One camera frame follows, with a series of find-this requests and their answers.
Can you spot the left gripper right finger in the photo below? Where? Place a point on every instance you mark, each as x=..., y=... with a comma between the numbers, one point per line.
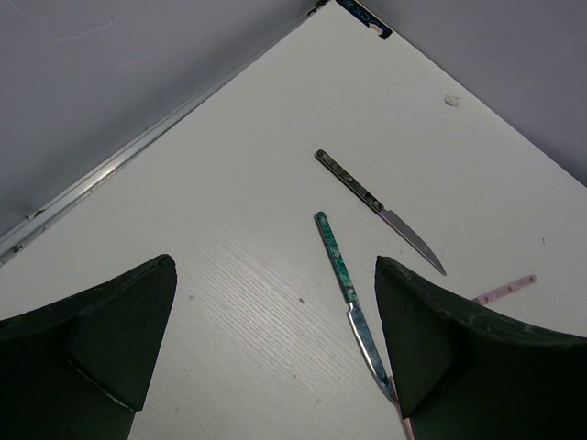
x=463, y=371

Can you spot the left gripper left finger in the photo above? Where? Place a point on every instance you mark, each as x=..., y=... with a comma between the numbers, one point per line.
x=81, y=367

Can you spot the pink handled spoon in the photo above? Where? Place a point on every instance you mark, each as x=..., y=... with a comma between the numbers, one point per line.
x=406, y=424

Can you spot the green handled knife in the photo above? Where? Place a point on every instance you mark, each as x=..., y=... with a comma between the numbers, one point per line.
x=357, y=320

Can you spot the pink handled knife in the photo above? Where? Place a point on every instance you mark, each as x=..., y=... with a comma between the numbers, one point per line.
x=504, y=290

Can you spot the dark handled knife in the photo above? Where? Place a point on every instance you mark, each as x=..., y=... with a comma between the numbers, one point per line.
x=392, y=219

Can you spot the small white paper scrap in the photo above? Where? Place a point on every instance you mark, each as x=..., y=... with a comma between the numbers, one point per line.
x=452, y=101

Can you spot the left blue table sticker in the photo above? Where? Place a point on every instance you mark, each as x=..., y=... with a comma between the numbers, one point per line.
x=366, y=17

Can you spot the aluminium table frame rail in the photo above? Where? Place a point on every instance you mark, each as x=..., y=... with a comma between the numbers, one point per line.
x=86, y=85

